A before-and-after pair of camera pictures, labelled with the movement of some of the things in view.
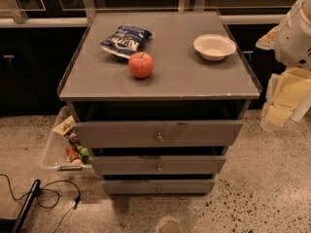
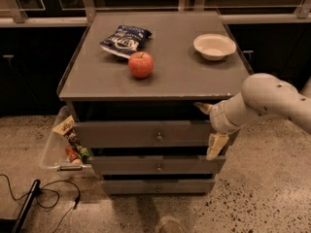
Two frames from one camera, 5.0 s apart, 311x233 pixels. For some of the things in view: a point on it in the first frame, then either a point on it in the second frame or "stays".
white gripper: [293, 39] → [220, 119]
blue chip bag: [126, 40] stays
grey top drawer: [160, 133] stays
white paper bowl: [214, 47] stays
